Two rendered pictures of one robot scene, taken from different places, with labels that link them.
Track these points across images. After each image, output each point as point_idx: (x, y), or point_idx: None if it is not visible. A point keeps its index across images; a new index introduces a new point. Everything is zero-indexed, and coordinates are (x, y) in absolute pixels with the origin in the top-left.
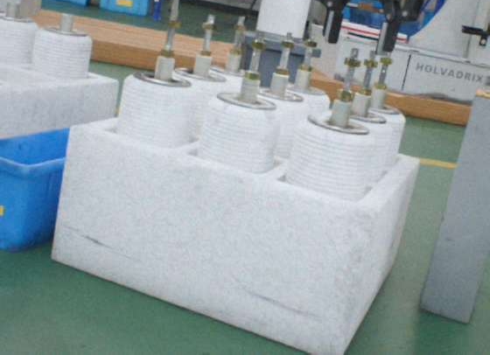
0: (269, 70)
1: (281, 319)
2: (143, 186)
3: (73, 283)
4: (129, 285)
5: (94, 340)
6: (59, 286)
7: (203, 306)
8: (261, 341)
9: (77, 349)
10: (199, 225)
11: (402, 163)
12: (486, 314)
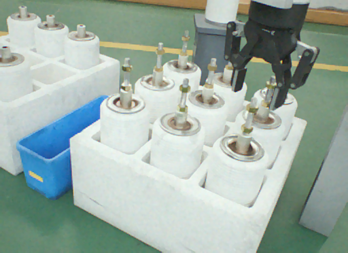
0: (213, 46)
1: None
2: (116, 179)
3: (84, 227)
4: (117, 226)
5: None
6: (75, 231)
7: (158, 246)
8: None
9: None
10: (151, 207)
11: (293, 131)
12: (342, 224)
